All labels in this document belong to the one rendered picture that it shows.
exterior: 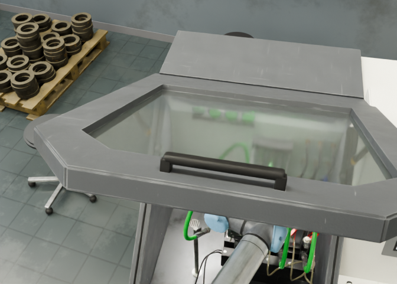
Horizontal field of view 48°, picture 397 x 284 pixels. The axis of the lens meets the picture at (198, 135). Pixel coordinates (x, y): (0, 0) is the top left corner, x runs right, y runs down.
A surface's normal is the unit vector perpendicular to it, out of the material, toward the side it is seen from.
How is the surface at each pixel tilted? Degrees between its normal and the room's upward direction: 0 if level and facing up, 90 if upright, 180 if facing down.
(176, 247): 0
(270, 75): 0
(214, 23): 90
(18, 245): 0
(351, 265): 76
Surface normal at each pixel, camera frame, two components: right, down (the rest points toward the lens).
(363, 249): -0.21, 0.51
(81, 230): -0.01, -0.70
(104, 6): -0.33, 0.68
